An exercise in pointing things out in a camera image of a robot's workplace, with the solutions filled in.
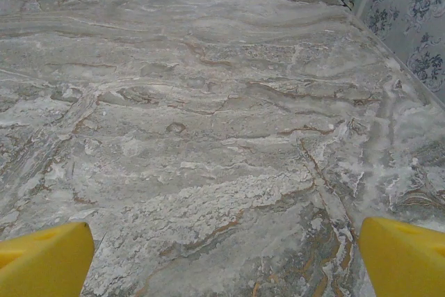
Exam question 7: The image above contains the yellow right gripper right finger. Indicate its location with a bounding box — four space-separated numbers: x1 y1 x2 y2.
357 216 445 297

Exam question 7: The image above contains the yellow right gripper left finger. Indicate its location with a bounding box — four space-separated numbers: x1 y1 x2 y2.
0 220 95 297

